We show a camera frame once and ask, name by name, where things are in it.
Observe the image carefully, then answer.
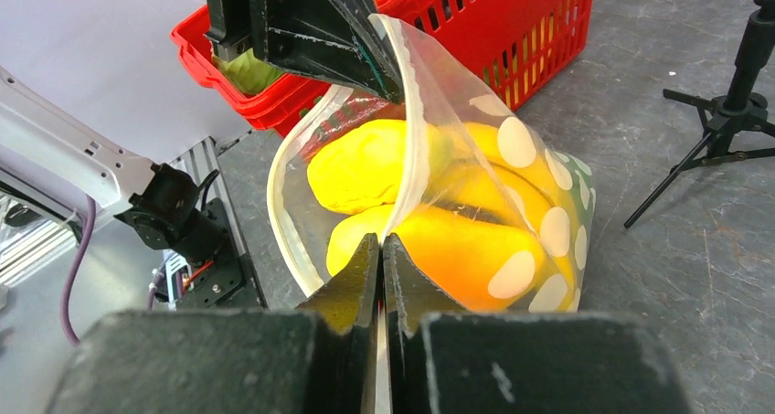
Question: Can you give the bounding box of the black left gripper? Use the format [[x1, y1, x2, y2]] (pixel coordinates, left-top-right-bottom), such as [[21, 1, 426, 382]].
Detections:
[[205, 0, 404, 103]]

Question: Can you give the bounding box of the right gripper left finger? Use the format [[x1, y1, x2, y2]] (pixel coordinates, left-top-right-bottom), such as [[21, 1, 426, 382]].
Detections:
[[46, 234, 381, 413]]

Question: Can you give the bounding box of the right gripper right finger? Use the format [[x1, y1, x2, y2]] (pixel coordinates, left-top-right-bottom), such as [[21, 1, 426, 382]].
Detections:
[[382, 235, 691, 413]]

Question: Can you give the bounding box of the yellow orange mango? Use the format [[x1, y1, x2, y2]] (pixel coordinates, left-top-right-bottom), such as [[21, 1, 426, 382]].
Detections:
[[325, 204, 555, 313]]

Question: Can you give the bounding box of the clear dotted zip bag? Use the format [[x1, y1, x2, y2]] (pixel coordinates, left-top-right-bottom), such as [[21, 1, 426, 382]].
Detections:
[[267, 15, 596, 313]]

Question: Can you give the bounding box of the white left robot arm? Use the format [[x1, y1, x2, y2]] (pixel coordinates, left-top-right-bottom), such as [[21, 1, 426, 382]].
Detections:
[[1, 0, 404, 262]]

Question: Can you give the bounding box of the pale green cabbage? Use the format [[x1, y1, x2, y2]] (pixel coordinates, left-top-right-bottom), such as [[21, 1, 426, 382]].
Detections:
[[212, 50, 283, 96]]

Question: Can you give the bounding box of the red plastic basket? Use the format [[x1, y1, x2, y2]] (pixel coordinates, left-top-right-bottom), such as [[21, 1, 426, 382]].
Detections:
[[170, 0, 593, 136]]

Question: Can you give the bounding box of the yellow squash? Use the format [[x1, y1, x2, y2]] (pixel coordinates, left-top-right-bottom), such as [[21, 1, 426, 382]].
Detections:
[[306, 118, 455, 217]]

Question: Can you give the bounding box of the silver microphone on stand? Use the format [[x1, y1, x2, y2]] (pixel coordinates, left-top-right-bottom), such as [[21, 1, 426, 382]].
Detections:
[[624, 0, 774, 228]]

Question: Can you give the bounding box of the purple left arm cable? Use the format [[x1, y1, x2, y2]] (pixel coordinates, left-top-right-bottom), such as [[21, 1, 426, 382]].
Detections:
[[58, 194, 98, 348]]

